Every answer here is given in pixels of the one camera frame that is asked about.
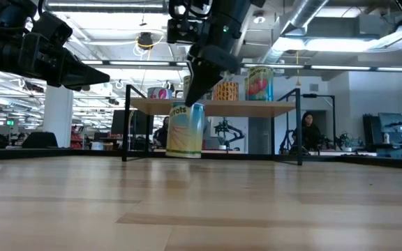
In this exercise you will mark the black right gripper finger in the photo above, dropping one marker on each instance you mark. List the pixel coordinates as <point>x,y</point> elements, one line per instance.
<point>202,80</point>

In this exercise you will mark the orange patterned can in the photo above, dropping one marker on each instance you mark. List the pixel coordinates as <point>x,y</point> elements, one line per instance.
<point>226,91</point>

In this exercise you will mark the tall tomatoes can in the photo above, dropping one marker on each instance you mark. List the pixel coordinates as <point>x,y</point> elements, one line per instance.
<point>259,84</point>

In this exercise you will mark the tall carrots can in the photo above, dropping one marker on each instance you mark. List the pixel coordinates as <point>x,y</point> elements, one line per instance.
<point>185,130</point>

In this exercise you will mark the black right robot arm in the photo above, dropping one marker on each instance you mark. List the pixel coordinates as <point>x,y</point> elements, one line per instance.
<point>232,21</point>

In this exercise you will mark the black background robot arm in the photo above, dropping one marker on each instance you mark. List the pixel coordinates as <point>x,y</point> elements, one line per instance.
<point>227,132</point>

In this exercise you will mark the white pillar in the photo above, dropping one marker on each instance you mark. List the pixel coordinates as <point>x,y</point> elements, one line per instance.
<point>58,115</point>

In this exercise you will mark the black computer monitor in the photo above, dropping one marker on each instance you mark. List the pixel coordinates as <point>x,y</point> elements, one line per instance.
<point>138,122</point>

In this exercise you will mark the person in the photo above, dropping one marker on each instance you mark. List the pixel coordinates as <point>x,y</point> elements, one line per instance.
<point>309,134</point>
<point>162,134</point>

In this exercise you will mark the black ceiling fixture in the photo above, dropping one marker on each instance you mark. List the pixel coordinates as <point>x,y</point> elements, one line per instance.
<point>145,40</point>

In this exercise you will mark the grey computer monitor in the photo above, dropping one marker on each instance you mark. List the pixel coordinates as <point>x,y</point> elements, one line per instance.
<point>393,122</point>

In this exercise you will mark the wooden shelf with black frame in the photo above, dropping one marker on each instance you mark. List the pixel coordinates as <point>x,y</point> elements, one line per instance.
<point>222,108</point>

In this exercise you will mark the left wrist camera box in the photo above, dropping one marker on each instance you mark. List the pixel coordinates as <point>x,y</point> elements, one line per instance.
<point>52,29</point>

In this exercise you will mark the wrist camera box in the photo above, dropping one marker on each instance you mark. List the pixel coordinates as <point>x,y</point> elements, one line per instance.
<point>52,29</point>
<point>183,30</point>

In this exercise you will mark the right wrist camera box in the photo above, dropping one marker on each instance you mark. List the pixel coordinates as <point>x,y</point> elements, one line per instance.
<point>183,30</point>

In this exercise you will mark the silver ceiling duct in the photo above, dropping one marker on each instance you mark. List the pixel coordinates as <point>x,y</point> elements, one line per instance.
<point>298,21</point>

